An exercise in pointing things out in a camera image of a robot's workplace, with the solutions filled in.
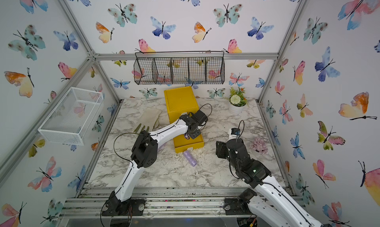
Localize white mesh wall basket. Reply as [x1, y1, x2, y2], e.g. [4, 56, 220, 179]
[38, 87, 104, 146]

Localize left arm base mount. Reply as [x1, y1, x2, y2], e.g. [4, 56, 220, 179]
[101, 191, 146, 217]

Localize black wire wall basket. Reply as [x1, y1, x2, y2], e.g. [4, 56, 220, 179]
[133, 51, 225, 85]

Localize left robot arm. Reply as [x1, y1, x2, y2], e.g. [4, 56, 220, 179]
[107, 110, 208, 207]

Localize yellow drawer cabinet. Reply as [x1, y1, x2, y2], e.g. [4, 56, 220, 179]
[164, 86, 204, 153]

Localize white green work glove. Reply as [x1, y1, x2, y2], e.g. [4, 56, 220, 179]
[133, 108, 162, 133]

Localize potted artificial plant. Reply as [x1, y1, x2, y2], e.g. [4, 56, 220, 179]
[229, 87, 247, 115]

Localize pink coral ornament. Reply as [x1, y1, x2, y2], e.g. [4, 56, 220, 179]
[252, 137, 268, 155]

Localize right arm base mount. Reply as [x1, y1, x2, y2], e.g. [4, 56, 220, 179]
[223, 188, 258, 215]

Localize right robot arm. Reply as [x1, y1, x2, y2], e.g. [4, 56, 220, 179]
[216, 128, 323, 227]

